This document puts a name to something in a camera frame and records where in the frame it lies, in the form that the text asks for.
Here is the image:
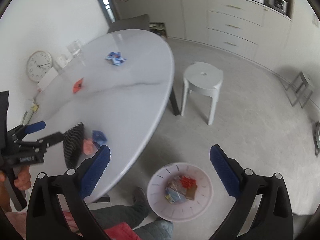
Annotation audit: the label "orange red snack packet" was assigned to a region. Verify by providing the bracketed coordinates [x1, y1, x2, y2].
[73, 78, 84, 94]

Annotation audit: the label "pink floral jacket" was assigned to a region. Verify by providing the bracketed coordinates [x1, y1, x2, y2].
[4, 211, 143, 240]

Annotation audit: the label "person's grey quilted legs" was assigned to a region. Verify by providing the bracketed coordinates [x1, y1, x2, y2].
[92, 187, 174, 239]

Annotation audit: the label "person's left hand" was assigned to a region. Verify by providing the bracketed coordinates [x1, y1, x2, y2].
[0, 166, 31, 192]

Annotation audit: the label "silver microwave oven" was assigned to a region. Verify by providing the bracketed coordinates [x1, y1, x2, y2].
[268, 0, 287, 14]

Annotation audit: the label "grey exercise machine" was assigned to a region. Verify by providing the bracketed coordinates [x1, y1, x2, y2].
[313, 121, 320, 157]

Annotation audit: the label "dark blue wrapper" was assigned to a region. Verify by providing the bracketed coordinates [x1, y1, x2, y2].
[92, 130, 107, 148]

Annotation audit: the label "red paper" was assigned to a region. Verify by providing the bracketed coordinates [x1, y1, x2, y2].
[180, 176, 196, 189]

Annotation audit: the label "grey metal step stool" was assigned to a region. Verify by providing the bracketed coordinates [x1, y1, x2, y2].
[285, 72, 315, 108]

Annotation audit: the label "beige drawer cabinet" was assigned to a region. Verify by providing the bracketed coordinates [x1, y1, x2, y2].
[207, 0, 291, 69]

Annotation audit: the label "clear drinking glass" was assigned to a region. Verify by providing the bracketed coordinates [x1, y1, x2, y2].
[67, 40, 82, 58]

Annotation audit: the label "light blue plastic bag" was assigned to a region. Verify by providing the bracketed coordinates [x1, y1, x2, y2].
[165, 187, 187, 204]

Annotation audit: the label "tall beige cupboard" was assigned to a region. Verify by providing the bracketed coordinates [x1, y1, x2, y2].
[114, 0, 208, 43]

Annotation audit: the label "grey dining chair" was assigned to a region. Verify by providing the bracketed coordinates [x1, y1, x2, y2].
[108, 14, 150, 33]

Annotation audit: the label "white round plastic stool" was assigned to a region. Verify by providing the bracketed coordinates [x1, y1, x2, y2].
[181, 62, 223, 126]

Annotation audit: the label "white plastic trash basket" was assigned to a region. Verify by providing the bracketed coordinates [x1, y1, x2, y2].
[147, 163, 213, 222]

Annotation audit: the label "white power strip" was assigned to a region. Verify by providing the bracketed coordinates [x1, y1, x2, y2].
[21, 103, 39, 125]

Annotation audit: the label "blue snack wrapper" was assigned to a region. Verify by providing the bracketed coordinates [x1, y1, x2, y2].
[105, 52, 126, 66]

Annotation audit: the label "white card stand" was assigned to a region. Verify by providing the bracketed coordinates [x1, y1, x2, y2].
[37, 67, 58, 92]

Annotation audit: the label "pink paper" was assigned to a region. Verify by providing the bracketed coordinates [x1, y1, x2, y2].
[82, 139, 97, 156]

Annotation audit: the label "brown cardboard piece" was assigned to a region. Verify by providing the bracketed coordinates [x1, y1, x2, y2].
[185, 184, 197, 200]

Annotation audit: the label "round white wall clock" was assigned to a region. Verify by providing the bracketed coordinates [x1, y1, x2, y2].
[26, 50, 53, 83]

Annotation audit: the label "small clear glass cup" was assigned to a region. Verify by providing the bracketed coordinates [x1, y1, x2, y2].
[56, 54, 71, 68]

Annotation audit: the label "black foam fruit net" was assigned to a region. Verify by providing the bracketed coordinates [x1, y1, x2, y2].
[63, 122, 85, 169]

